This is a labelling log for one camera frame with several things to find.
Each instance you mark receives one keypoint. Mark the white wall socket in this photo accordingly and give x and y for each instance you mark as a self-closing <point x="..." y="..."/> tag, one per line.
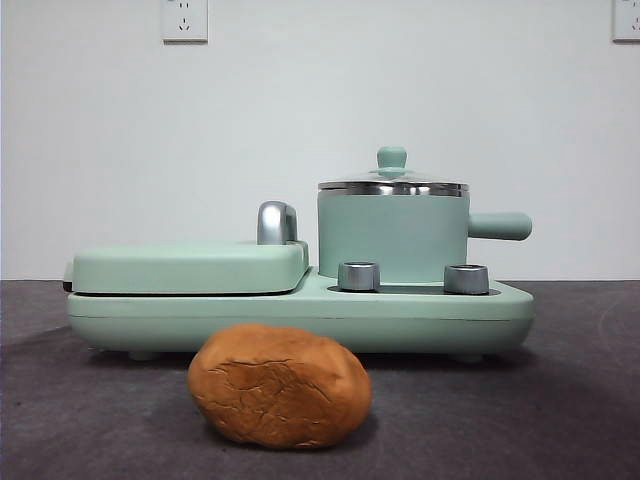
<point x="627" y="22"/>
<point x="184" y="22"/>

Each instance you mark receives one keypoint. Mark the mint green griddle lid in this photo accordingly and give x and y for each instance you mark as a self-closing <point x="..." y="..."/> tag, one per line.
<point x="175" y="265"/>

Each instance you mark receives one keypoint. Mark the mint green breakfast machine base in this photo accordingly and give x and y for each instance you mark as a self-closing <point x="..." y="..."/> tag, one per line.
<point x="250" y="325"/>

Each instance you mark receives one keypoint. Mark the silver control knob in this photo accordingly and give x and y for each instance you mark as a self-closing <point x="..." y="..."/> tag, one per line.
<point x="466" y="280"/>
<point x="357" y="276"/>

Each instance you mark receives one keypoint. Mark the brown potato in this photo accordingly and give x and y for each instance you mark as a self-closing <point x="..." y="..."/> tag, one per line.
<point x="280" y="390"/>

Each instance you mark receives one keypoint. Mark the glass pot lid green knob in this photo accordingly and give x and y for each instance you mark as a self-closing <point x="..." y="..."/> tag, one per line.
<point x="392" y="157"/>

